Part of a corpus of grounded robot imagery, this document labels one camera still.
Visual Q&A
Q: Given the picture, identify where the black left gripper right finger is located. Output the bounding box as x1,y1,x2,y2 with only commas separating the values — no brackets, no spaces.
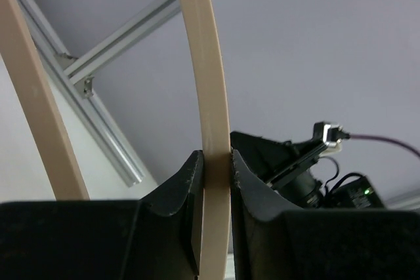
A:
230,150,300,279

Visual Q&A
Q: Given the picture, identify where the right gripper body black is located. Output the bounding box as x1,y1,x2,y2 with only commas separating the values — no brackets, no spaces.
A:
272,170,385,209

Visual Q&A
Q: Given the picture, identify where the aluminium right floor rail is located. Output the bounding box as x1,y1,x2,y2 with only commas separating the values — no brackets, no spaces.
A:
18,0,148,187

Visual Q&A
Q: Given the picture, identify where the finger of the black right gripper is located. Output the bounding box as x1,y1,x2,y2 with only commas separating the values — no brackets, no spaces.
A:
262,138,324,184
230,131,292,182

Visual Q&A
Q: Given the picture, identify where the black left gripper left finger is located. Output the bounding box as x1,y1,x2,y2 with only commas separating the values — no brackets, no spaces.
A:
137,150,204,270

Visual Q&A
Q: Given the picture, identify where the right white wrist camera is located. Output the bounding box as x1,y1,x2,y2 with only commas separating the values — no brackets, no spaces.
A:
312,121,350,157

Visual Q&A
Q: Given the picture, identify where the aluminium top hanging rail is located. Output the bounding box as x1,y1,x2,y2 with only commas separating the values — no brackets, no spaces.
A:
64,0,180,85

